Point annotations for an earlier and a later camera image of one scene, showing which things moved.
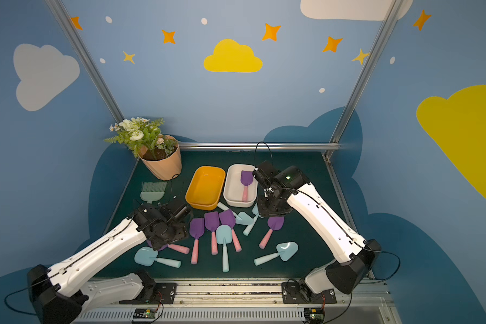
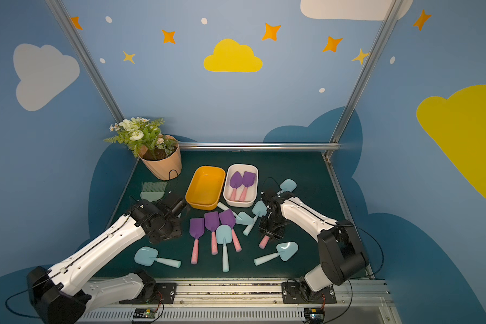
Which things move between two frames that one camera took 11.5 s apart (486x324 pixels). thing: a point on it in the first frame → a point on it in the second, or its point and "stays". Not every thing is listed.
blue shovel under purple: (241, 217) stays
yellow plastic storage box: (204, 187) stays
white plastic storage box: (240, 185) stays
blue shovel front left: (146, 256) stays
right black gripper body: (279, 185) → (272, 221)
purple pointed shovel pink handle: (173, 247) → (235, 181)
